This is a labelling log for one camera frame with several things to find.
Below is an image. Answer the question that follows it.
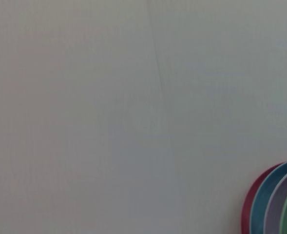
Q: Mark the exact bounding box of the maroon plate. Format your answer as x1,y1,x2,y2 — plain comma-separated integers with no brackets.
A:
240,161,287,234

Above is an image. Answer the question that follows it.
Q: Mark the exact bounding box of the dark blue plate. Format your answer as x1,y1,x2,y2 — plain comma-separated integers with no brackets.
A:
250,158,287,234

